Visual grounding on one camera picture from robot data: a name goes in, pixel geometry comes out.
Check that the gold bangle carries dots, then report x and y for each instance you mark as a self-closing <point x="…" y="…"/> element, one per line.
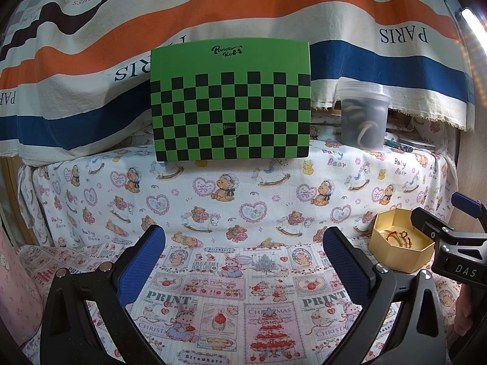
<point x="399" y="240"/>

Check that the bear print cloth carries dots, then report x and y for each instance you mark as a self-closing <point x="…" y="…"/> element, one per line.
<point x="266" y="190"/>

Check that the strawberry print cloth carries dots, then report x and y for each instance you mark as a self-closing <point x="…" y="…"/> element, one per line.
<point x="236" y="311"/>

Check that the striped cloth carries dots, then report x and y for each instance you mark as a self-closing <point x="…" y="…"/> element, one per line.
<point x="228" y="11"/>

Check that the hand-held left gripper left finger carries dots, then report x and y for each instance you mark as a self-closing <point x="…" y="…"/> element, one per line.
<point x="140" y="262"/>

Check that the pink cloth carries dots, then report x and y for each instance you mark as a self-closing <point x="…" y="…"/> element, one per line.
<point x="15" y="292"/>

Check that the white light tube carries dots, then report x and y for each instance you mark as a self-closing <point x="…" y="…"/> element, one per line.
<point x="473" y="24"/>

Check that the silver flat device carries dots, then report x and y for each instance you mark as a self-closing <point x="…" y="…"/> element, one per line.
<point x="418" y="145"/>

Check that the clear plastic container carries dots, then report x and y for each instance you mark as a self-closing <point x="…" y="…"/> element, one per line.
<point x="361" y="121"/>

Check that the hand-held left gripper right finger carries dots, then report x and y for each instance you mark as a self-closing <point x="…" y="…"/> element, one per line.
<point x="346" y="266"/>

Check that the green black checkered box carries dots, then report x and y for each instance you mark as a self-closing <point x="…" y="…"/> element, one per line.
<point x="228" y="102"/>

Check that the person's right hand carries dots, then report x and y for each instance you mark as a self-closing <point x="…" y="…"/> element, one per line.
<point x="464" y="308"/>

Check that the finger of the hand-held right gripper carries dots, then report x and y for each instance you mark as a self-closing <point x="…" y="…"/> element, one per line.
<point x="466" y="202"/>
<point x="430" y="222"/>

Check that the gold hexagonal box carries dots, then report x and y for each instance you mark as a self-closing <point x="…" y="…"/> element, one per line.
<point x="399" y="260"/>

